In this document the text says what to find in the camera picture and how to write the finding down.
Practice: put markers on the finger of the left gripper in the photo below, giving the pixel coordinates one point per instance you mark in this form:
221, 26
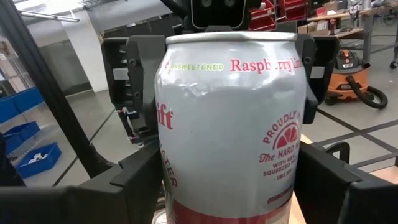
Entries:
309, 71
143, 84

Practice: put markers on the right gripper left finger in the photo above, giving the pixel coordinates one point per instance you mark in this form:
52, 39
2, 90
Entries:
93, 205

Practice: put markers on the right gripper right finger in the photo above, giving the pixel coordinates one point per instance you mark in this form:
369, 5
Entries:
342, 202

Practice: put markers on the white red Spindrift can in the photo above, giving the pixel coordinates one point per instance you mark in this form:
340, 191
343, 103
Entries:
230, 140

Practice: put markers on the orange shop vacuum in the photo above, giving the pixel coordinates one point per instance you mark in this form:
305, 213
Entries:
346, 84

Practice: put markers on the blue bin with white parts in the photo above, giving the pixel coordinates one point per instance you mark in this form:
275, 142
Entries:
46, 161

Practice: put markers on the red storage bin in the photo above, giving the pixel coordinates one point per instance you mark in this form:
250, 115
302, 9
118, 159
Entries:
264, 18
292, 9

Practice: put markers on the blue storage bin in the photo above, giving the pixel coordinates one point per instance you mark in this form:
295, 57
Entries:
25, 101
21, 132

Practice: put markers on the wooden shelf black metal frame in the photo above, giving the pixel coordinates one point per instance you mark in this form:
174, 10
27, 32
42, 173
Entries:
387, 175

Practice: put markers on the black aluminium rig frame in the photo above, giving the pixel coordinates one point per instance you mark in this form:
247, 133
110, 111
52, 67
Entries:
46, 84

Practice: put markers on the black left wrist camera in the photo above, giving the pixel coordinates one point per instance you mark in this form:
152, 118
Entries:
217, 15

